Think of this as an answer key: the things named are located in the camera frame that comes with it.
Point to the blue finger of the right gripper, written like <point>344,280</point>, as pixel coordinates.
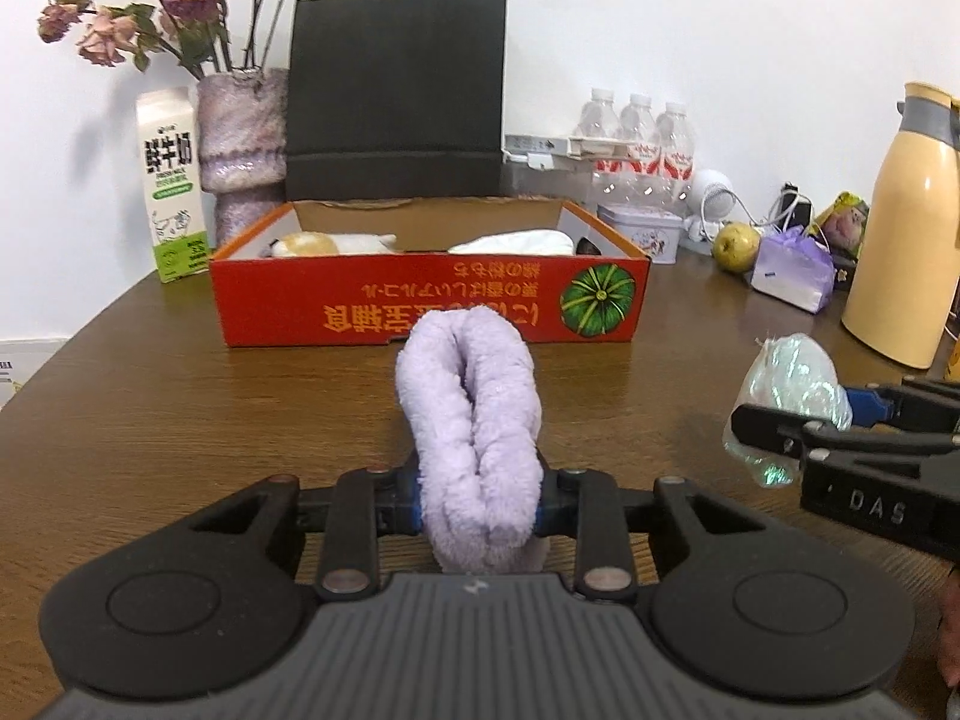
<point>779,432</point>
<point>875,405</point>

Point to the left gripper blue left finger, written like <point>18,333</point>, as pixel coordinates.
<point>408,519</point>

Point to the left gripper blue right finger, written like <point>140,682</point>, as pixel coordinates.
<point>550,502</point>

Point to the iridescent plastic wrap bundle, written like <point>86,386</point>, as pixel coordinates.
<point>794,374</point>

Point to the fluffy lilac towel roll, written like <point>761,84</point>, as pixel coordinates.
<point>466,382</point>

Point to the red orange cardboard box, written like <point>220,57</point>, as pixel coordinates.
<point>596,294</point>

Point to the white bottle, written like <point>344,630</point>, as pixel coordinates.
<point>535,242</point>

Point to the yellow white plush toy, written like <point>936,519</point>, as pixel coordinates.
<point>321,244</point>

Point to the person's right hand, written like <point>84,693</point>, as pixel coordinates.
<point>948,639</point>

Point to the yellow thermos jug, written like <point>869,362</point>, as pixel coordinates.
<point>907,272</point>

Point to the purple tissue pack bag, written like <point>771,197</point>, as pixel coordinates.
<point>794,267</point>

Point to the colourful snack packet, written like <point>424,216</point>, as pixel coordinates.
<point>843,225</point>

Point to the green yellow apple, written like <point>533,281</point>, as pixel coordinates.
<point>735,248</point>

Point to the black phone charger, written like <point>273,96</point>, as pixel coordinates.
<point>793,208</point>

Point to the floral tin box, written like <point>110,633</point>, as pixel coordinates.
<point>653,230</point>

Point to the white small desk fan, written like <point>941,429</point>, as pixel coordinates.
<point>708,201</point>

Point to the right water bottle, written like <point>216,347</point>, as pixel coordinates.
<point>677,150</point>

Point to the water bottle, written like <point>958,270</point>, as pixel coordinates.
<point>598,118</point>
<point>641,136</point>
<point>677,150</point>

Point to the middle water bottle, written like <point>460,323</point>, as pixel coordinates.
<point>641,136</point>

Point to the clear food container with lid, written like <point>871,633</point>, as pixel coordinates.
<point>545,175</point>

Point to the left water bottle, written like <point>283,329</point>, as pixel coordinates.
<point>598,118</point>

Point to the black paper shopping bag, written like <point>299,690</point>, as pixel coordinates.
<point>395,99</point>

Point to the white card booklet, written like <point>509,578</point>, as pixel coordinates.
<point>20,360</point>

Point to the purple textured vase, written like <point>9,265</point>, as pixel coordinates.
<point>242,151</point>

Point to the white green milk carton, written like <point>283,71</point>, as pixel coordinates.
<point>169,158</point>

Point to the dried rose bouquet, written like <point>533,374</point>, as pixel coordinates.
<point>194,32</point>

